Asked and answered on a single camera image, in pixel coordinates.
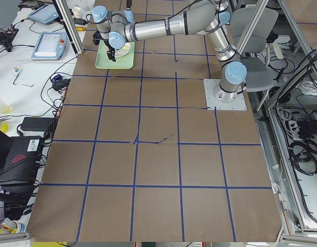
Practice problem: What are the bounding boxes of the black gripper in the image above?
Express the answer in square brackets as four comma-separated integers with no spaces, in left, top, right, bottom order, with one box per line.
[92,30,116,62]

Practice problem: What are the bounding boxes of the white round plate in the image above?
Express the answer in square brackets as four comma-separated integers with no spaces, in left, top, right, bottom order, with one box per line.
[104,43,131,58]

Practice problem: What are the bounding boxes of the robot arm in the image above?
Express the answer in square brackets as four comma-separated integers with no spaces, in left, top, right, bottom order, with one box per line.
[91,1,247,103]

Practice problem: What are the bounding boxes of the light green tray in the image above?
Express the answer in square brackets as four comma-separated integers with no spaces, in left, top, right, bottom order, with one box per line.
[95,41,135,69]

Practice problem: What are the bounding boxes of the white paper cup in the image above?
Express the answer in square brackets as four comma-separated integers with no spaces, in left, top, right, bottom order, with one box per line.
[72,6,82,19]

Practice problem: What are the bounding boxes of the near teach pendant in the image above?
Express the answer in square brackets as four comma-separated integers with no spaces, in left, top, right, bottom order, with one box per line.
[31,32,67,60]

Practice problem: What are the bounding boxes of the teach pendant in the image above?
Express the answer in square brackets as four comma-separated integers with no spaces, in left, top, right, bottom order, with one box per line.
[28,5,59,25]
[31,32,67,60]

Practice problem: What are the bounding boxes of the far teach pendant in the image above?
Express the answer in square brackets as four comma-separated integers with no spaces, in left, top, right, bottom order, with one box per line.
[28,5,59,25]

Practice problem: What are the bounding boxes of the black power adapter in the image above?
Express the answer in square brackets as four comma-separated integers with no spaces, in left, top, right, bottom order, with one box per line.
[20,117,53,132]

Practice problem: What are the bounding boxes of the brown paper table cover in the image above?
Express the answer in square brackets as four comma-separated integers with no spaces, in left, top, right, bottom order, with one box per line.
[27,25,281,242]

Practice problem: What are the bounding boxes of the black computer box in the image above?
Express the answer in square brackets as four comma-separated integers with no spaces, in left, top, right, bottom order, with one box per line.
[0,130,44,205]

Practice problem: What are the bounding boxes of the grey chair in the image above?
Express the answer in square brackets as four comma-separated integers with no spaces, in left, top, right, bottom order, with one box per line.
[230,7,278,92]

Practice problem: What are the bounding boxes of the aluminium frame post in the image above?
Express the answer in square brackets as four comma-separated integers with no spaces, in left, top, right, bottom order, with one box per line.
[52,0,84,55]

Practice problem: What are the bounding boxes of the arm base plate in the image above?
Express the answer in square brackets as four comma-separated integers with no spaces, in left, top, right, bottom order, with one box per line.
[203,79,247,111]

